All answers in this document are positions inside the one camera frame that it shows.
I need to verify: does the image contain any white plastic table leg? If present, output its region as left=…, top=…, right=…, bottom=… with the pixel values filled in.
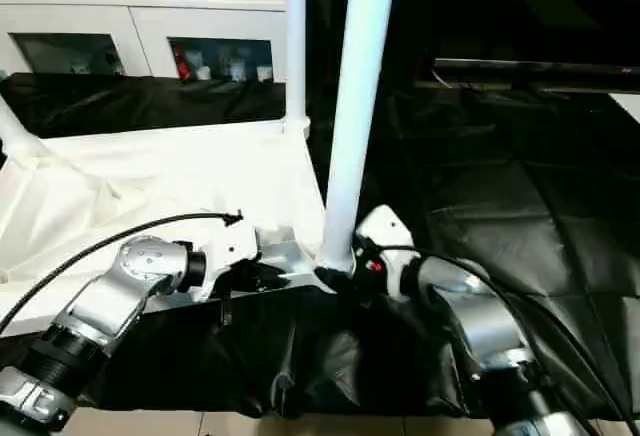
left=281, top=0, right=310, bottom=136
left=0, top=97, right=45, bottom=168
left=314, top=0, right=402, bottom=278

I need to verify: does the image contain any black plastic mat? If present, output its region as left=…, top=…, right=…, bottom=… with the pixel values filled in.
left=0, top=70, right=640, bottom=420

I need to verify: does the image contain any white cabinet with glass doors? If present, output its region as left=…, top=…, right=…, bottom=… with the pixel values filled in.
left=0, top=0, right=290, bottom=83

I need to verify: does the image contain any white flat board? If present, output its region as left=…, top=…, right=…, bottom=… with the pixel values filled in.
left=608, top=92, right=640, bottom=126

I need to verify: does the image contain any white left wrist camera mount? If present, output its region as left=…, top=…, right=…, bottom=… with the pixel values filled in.
left=198, top=222, right=265, bottom=303

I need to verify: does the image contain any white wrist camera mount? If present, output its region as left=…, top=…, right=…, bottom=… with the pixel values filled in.
left=353, top=203, right=422, bottom=303
left=198, top=222, right=265, bottom=303

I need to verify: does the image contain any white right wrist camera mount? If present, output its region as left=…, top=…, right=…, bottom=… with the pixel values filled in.
left=353, top=203, right=422, bottom=303

